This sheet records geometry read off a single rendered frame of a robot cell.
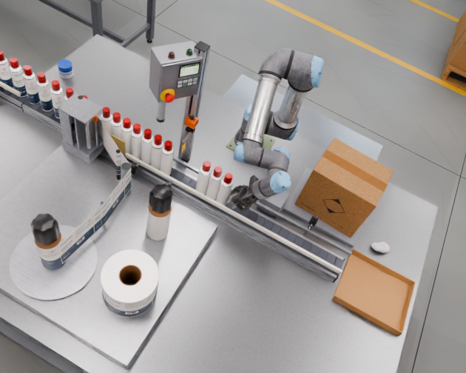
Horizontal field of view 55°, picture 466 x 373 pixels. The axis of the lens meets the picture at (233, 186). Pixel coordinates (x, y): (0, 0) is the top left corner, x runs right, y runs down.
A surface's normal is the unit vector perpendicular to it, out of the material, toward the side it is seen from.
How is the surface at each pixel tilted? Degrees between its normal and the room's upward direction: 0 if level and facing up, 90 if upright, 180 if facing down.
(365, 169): 0
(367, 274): 0
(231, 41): 0
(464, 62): 90
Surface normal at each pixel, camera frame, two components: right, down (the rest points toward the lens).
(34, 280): 0.19, -0.58
